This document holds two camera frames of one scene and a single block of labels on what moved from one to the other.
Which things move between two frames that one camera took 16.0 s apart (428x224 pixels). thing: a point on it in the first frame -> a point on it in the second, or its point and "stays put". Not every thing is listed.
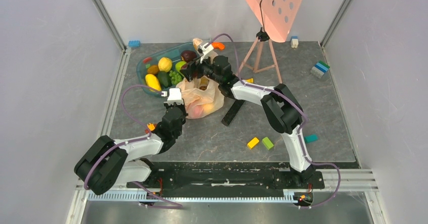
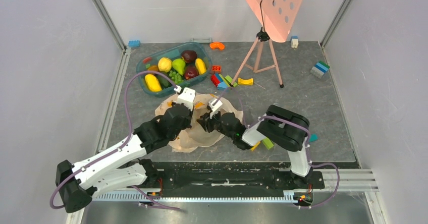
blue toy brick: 134,43 stays put
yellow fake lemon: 164,64 stays put
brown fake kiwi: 153,69 stays put
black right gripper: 190,70 -> 207,121
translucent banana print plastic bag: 203,97 -> 197,136
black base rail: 227,177 stays put
